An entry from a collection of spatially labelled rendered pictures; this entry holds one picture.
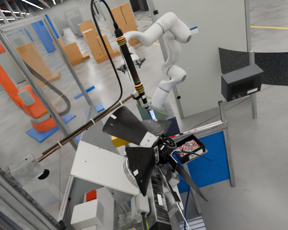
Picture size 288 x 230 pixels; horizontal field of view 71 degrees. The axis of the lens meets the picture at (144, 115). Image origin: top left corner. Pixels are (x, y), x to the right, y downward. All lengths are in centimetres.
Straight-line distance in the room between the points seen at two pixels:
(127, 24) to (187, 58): 646
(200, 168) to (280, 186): 80
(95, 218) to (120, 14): 842
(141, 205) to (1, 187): 56
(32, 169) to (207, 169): 160
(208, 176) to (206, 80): 157
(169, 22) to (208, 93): 209
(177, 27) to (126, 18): 778
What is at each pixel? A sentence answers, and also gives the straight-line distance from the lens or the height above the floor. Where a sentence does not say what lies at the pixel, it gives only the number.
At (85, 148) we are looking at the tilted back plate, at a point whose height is 133.
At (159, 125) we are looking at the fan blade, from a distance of 137.
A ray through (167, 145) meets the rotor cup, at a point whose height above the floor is 124.
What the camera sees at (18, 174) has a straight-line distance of 91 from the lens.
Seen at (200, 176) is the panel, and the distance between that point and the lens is 215.
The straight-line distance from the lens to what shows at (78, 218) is 142.
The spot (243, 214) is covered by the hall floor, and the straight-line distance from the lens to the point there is 226.
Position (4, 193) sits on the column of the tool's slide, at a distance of 94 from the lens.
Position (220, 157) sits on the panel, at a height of 46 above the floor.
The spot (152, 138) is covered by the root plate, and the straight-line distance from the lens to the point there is 117.
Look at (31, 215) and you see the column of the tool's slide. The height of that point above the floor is 137.
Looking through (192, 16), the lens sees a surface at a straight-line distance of 292.
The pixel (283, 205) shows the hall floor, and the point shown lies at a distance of 234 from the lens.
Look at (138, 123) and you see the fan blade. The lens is 118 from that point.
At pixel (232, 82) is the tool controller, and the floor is 122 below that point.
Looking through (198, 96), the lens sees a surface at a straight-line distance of 329.
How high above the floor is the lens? 197
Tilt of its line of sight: 31 degrees down
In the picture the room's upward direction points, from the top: 22 degrees counter-clockwise
